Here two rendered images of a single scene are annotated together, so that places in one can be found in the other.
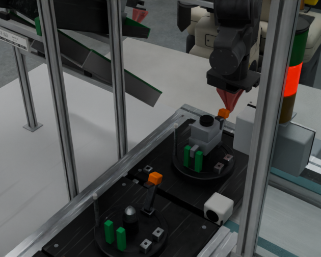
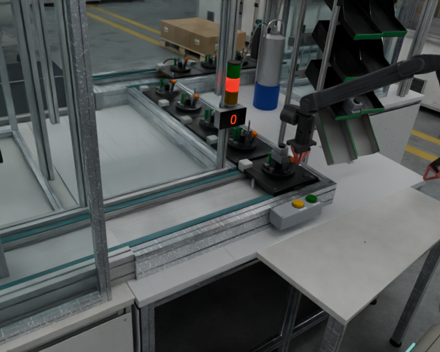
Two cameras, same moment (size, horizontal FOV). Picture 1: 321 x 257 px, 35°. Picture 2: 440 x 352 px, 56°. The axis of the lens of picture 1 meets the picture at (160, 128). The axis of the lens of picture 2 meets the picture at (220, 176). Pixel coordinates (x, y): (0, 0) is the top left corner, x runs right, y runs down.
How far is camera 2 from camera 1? 1.93 m
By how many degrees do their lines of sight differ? 83
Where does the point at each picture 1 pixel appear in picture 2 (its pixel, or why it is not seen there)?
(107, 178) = not seen: hidden behind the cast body
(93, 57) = not seen: hidden behind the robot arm
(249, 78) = (295, 143)
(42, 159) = (319, 159)
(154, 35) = not seen: outside the picture
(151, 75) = (405, 209)
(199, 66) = (420, 235)
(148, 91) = (327, 152)
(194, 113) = (326, 184)
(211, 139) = (275, 153)
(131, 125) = (343, 188)
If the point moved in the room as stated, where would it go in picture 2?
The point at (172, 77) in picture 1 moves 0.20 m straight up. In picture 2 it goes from (402, 218) to (418, 177)
